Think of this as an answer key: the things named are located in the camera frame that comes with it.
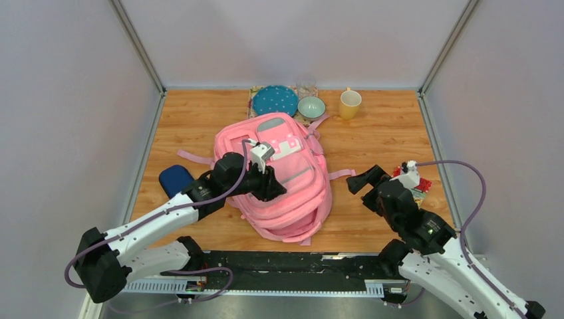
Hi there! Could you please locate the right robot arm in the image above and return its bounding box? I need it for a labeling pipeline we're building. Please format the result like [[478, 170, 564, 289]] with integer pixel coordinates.
[[347, 161, 546, 318]]

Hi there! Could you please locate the navy blue pencil case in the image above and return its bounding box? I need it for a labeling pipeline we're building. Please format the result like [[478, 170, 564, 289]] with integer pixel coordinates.
[[158, 164, 194, 199]]

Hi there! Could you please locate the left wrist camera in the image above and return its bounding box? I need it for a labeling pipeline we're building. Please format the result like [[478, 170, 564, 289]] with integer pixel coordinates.
[[241, 139, 275, 174]]

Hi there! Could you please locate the red lettered comic book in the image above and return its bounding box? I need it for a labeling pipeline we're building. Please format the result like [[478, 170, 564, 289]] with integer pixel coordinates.
[[392, 166, 432, 208]]

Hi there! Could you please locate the clear drinking glass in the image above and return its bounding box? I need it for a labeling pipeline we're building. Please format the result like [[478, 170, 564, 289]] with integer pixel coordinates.
[[296, 74, 317, 100]]

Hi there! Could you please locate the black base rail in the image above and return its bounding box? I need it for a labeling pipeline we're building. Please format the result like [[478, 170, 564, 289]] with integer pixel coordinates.
[[183, 251, 403, 292]]

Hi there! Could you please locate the blue polka dot plate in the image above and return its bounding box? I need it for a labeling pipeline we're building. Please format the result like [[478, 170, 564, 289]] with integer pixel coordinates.
[[251, 85, 299, 116]]

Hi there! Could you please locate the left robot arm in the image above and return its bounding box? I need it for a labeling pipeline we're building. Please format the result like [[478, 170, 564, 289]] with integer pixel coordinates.
[[65, 144, 287, 304]]

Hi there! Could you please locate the light green bowl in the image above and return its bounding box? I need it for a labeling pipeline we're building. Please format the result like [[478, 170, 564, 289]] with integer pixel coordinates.
[[297, 96, 327, 121]]

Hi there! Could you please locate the pink student backpack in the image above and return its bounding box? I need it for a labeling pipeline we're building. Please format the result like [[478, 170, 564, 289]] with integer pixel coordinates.
[[177, 112, 356, 245]]

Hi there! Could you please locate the yellow mug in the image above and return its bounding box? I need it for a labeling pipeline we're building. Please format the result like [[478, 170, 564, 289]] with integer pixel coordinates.
[[339, 88, 362, 120]]

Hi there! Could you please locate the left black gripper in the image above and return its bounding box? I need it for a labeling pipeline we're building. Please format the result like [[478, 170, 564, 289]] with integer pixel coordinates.
[[224, 158, 287, 203]]

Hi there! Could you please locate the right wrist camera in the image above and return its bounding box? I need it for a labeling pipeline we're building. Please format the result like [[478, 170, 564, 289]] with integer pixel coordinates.
[[398, 160, 420, 189]]

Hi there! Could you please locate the floral placemat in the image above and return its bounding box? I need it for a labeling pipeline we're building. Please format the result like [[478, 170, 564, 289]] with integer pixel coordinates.
[[247, 86, 314, 126]]

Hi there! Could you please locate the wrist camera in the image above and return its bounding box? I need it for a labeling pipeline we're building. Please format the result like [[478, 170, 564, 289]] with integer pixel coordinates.
[[398, 160, 420, 189], [241, 139, 275, 174]]

